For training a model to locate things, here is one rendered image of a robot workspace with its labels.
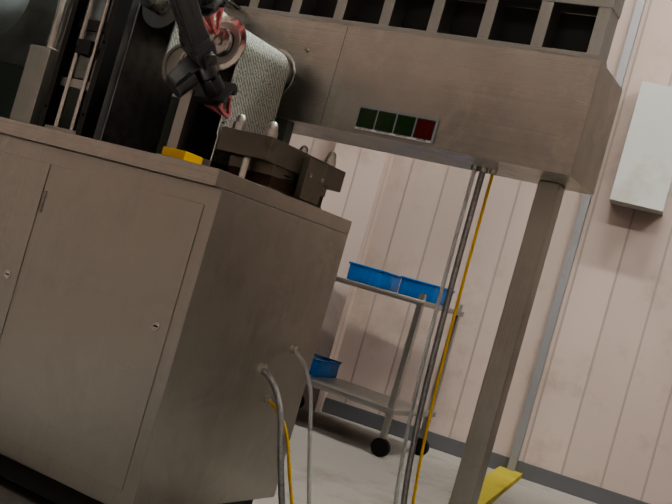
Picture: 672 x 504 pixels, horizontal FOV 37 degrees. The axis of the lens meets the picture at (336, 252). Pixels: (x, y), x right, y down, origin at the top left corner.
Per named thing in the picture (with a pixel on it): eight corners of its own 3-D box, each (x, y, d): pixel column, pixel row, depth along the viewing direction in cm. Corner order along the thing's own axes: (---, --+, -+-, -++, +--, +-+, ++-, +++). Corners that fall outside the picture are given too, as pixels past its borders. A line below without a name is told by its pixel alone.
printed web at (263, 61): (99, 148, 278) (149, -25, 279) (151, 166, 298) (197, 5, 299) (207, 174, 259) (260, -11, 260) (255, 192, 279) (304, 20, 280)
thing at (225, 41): (205, 55, 261) (207, 28, 262) (209, 58, 263) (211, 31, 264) (228, 52, 257) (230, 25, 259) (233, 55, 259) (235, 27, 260)
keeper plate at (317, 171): (293, 196, 260) (304, 156, 260) (311, 203, 268) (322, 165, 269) (300, 198, 259) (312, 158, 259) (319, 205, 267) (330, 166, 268)
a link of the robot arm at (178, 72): (215, 52, 238) (193, 30, 241) (178, 79, 235) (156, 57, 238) (221, 79, 249) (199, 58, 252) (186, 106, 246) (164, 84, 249)
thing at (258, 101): (216, 133, 259) (235, 66, 259) (263, 155, 279) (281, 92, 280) (217, 134, 259) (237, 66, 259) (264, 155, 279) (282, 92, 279)
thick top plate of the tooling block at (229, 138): (215, 148, 253) (222, 125, 253) (293, 181, 288) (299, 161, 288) (266, 160, 245) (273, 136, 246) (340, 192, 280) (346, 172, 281)
